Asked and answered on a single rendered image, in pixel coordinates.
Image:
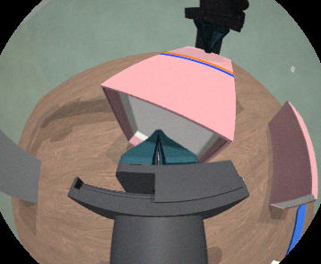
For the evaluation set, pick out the blue flat rectangular slab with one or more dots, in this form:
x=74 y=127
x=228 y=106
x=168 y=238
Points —
x=297 y=227

